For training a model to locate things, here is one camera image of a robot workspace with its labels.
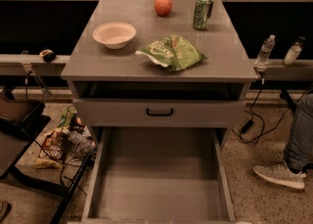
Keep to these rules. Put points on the gray drawer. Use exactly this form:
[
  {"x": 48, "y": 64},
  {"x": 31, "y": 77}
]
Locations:
[
  {"x": 158, "y": 176},
  {"x": 159, "y": 113}
]

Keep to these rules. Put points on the gray drawer cabinet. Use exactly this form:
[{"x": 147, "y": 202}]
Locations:
[{"x": 133, "y": 68}]

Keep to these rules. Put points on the green chip bag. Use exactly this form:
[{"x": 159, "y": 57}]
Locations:
[{"x": 172, "y": 52}]

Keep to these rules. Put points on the white bowl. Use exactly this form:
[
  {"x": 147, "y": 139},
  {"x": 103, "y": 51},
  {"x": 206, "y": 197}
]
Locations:
[{"x": 114, "y": 35}]

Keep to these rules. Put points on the plastic bottle on floor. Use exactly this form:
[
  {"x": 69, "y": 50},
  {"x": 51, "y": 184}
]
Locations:
[{"x": 81, "y": 145}]

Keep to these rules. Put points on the green bag on floor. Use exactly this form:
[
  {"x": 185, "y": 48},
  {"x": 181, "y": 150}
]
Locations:
[{"x": 68, "y": 117}]

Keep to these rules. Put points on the red apple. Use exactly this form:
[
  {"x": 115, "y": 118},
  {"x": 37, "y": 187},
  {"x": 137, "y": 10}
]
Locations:
[{"x": 163, "y": 7}]

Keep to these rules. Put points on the green soda can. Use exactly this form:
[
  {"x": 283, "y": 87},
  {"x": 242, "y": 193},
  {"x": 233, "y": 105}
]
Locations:
[{"x": 202, "y": 14}]

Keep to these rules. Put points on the brown snack bag on floor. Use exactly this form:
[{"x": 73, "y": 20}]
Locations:
[{"x": 52, "y": 152}]

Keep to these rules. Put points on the black yellow tape measure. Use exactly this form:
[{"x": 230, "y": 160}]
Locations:
[{"x": 48, "y": 55}]

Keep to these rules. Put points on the clear water bottle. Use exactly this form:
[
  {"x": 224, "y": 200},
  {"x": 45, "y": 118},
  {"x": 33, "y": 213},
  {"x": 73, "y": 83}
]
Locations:
[{"x": 265, "y": 50}]

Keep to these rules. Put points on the black cart at left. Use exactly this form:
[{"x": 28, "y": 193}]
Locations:
[{"x": 21, "y": 122}]

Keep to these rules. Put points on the gray knit sneaker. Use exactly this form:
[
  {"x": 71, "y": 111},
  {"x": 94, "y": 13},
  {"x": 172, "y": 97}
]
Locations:
[{"x": 280, "y": 174}]

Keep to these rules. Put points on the person leg in jeans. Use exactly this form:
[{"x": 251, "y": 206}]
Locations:
[{"x": 300, "y": 144}]

